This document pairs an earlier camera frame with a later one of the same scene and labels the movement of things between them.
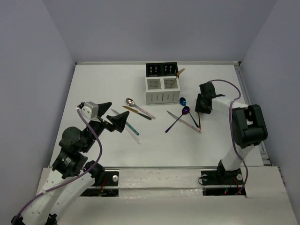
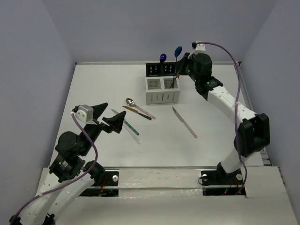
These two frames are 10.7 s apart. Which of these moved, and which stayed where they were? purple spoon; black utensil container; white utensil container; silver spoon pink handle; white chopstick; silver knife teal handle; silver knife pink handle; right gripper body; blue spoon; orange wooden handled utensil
Moved: right gripper body; silver knife pink handle; blue spoon; purple spoon
Stayed: orange wooden handled utensil; white utensil container; silver spoon pink handle; black utensil container; silver knife teal handle; white chopstick
